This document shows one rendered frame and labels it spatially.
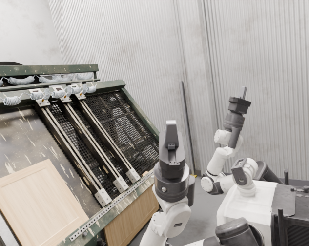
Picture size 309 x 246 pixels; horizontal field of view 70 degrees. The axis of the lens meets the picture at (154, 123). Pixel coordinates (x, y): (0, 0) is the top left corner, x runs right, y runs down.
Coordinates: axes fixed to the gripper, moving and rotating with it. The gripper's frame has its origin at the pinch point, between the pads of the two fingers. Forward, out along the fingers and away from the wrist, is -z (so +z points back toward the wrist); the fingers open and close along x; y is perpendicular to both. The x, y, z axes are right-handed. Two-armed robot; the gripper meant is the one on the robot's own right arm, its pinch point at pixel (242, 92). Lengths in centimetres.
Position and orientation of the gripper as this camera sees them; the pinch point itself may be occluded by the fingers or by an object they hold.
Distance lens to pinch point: 113.9
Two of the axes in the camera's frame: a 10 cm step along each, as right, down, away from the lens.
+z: -2.4, 9.6, 1.2
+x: -8.7, -1.6, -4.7
